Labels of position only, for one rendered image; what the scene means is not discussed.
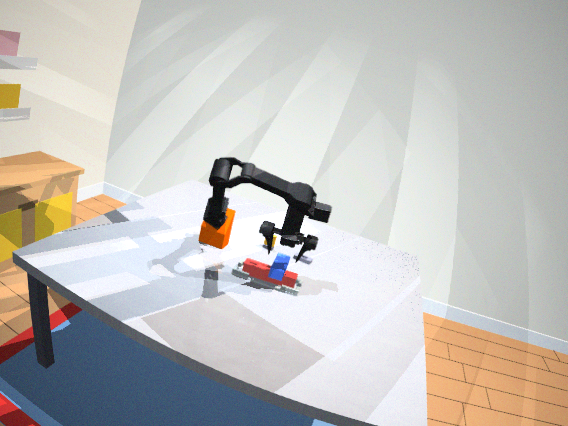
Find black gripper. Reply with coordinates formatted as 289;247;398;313
259;212;319;263

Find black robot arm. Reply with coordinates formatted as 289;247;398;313
202;157;332;248

